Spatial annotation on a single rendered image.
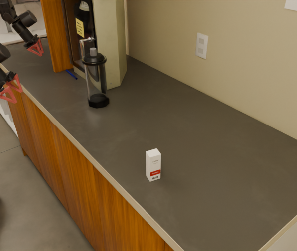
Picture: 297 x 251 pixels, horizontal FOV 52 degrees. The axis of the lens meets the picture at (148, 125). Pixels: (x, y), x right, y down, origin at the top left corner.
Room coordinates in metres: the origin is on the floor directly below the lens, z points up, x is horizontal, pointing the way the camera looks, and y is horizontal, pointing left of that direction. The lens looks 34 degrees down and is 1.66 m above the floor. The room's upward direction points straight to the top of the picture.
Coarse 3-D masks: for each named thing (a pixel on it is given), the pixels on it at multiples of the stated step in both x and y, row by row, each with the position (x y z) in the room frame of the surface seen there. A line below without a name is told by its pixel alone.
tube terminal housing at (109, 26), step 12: (96, 0) 1.39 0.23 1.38; (108, 0) 1.43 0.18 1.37; (120, 0) 1.56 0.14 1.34; (96, 12) 1.39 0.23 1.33; (108, 12) 1.43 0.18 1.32; (120, 12) 1.55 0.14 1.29; (96, 24) 1.38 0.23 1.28; (108, 24) 1.42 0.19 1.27; (120, 24) 1.53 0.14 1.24; (108, 36) 1.42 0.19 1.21; (120, 36) 1.52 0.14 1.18; (108, 48) 1.42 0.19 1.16; (120, 48) 1.50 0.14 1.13; (108, 60) 1.41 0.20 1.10; (120, 60) 1.49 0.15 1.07; (108, 72) 1.41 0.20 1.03; (120, 72) 1.47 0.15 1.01; (108, 84) 1.41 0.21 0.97; (120, 84) 1.45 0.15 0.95
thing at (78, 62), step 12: (72, 0) 1.52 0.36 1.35; (84, 0) 1.42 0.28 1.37; (72, 12) 1.54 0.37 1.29; (84, 12) 1.43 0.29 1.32; (72, 24) 1.55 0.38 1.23; (84, 24) 1.44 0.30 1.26; (72, 36) 1.57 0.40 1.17; (84, 36) 1.46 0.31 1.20; (72, 48) 1.59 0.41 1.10; (96, 48) 1.39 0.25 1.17; (72, 60) 1.60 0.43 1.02; (84, 72) 1.50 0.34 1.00
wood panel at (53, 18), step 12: (48, 0) 1.64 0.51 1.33; (60, 0) 1.68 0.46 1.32; (48, 12) 1.63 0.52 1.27; (60, 12) 1.67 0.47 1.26; (48, 24) 1.62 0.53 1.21; (60, 24) 1.66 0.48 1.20; (48, 36) 1.62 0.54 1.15; (60, 36) 1.66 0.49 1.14; (60, 48) 1.65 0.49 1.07; (60, 60) 1.64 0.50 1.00
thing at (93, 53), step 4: (92, 48) 1.27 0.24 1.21; (92, 52) 1.25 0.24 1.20; (96, 52) 1.26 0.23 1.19; (88, 56) 1.25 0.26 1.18; (92, 56) 1.25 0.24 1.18; (96, 56) 1.25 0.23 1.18; (100, 56) 1.25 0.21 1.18; (88, 60) 1.23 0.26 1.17; (92, 60) 1.22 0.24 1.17; (96, 60) 1.23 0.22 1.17; (100, 60) 1.23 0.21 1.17
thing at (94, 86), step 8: (104, 56) 1.29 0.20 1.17; (104, 64) 1.26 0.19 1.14; (88, 72) 1.23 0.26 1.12; (96, 72) 1.22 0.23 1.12; (104, 72) 1.25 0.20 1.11; (88, 80) 1.23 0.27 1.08; (96, 80) 1.22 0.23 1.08; (104, 80) 1.24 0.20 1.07; (88, 88) 1.23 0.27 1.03; (96, 88) 1.22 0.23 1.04; (104, 88) 1.24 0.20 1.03; (88, 96) 1.24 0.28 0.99; (96, 96) 1.22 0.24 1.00; (104, 96) 1.24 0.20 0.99
